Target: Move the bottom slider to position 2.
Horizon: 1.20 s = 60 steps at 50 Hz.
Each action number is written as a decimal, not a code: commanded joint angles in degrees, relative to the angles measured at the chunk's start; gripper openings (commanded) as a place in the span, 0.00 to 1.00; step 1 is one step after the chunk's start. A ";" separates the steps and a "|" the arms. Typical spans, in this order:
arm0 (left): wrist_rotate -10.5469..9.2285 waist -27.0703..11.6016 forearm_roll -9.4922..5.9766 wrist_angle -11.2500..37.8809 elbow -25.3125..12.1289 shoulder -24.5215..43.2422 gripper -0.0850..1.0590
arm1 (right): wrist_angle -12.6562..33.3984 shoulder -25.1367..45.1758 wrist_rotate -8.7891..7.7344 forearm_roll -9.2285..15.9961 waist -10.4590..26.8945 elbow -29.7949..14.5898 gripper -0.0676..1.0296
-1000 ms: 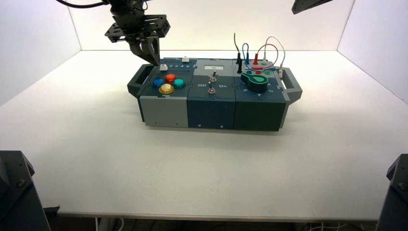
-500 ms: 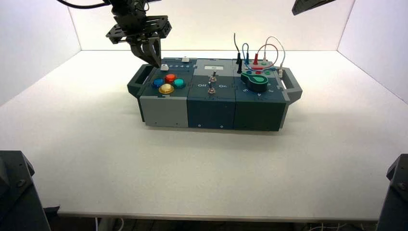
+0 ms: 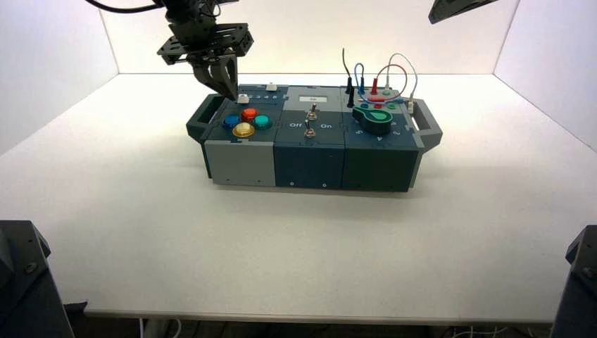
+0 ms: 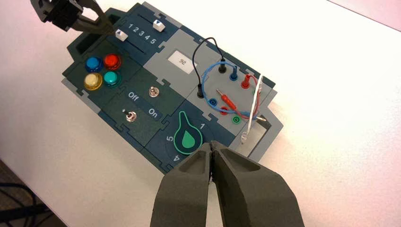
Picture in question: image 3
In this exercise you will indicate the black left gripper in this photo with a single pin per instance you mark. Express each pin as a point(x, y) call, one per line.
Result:
point(196, 37)

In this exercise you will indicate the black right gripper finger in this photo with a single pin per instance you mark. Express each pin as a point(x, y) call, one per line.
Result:
point(452, 7)

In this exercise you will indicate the white slider knob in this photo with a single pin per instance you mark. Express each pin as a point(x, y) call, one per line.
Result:
point(271, 87)
point(243, 98)

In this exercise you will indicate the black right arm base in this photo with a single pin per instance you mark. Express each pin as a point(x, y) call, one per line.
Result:
point(578, 294)

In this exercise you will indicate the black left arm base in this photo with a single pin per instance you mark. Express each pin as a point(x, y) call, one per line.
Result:
point(25, 289)

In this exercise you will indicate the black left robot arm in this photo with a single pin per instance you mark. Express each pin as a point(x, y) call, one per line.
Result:
point(186, 4)

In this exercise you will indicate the blue round push button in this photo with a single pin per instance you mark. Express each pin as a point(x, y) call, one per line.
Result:
point(231, 122)

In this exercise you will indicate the red round push button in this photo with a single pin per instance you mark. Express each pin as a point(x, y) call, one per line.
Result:
point(249, 114)

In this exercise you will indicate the yellow round push button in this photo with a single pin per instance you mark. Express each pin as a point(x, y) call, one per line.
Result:
point(243, 130)

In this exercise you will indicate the teal round push button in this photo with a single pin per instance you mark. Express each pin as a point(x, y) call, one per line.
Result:
point(262, 122)

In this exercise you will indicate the grey and teal control box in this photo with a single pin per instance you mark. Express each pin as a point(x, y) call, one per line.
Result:
point(308, 161)

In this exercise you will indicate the black banana plug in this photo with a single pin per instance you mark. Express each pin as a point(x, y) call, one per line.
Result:
point(350, 99)

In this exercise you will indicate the green rotary knob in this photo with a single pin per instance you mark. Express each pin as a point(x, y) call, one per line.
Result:
point(372, 119)

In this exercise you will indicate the metal toggle switch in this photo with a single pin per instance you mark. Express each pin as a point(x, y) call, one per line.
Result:
point(313, 112)
point(308, 131)

